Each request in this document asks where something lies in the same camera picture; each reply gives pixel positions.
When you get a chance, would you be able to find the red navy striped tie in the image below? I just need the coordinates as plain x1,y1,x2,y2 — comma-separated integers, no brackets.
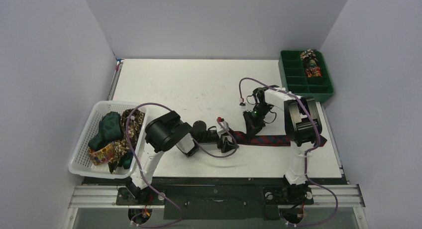
230,130,328,148

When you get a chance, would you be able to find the green compartment tray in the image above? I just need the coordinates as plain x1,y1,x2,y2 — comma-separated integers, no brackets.
278,50,334,103

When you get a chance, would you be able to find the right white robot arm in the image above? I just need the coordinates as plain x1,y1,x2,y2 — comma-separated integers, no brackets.
243,86,322,203

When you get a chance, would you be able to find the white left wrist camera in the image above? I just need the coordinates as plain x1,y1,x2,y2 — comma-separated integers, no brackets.
217,117,229,133

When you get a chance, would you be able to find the rolled red patterned tie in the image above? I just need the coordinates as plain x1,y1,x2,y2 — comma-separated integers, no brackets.
305,66,322,78

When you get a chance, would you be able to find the aluminium rail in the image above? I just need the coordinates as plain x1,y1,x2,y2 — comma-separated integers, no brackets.
69,185,365,208

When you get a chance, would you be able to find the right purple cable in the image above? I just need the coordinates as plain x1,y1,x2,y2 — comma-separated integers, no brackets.
238,77,339,228

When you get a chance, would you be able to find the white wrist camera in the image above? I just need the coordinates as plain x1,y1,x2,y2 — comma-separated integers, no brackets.
239,99,249,109
217,117,229,133

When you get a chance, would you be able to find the brown patterned tie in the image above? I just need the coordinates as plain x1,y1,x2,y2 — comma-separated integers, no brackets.
108,109,145,174

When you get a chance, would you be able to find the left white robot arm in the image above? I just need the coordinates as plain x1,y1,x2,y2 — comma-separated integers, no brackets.
126,111,238,204

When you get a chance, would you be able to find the dark green tie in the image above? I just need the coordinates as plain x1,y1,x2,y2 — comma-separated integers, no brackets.
88,112,123,151

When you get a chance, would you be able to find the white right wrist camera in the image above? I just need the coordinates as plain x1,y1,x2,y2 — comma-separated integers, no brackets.
239,99,249,109

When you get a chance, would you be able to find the colourful dotted tie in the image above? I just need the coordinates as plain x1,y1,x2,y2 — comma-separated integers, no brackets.
88,144,114,166

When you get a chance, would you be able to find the white plastic basket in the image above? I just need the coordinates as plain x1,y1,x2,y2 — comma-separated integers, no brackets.
68,101,149,179

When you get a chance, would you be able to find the purple cable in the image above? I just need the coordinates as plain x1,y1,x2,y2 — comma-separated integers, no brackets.
238,77,339,228
124,103,239,228

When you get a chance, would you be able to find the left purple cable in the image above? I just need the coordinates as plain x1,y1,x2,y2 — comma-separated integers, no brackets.
124,103,239,228

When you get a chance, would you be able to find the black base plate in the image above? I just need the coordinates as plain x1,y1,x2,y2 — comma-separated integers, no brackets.
115,176,347,221

